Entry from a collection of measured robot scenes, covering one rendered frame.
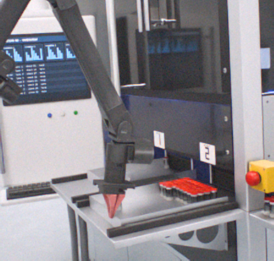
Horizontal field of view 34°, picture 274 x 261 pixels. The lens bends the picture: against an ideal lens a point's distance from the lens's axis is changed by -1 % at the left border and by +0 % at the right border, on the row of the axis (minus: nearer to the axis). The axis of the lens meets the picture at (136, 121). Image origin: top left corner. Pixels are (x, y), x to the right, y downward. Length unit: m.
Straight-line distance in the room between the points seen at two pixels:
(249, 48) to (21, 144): 1.19
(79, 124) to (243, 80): 1.03
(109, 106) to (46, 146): 0.96
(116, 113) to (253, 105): 0.38
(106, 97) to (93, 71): 0.07
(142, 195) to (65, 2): 0.70
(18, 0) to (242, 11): 0.58
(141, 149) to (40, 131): 0.93
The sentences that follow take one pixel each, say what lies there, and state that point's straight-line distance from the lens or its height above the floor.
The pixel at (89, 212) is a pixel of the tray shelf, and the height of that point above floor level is 0.88.
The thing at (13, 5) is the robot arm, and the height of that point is 1.47.
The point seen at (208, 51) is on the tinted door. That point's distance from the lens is 1.39.
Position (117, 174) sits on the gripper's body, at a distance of 1.19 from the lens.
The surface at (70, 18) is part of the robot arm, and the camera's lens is 1.12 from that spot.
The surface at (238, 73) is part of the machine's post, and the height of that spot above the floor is 1.27.
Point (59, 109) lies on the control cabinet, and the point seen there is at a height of 1.13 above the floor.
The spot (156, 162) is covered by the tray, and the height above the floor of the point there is 0.90.
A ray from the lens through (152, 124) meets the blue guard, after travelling 1.77.
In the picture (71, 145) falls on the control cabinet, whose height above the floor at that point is 0.96.
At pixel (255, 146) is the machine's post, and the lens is 1.29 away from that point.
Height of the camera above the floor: 1.32
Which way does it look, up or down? 7 degrees down
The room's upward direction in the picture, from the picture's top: 4 degrees counter-clockwise
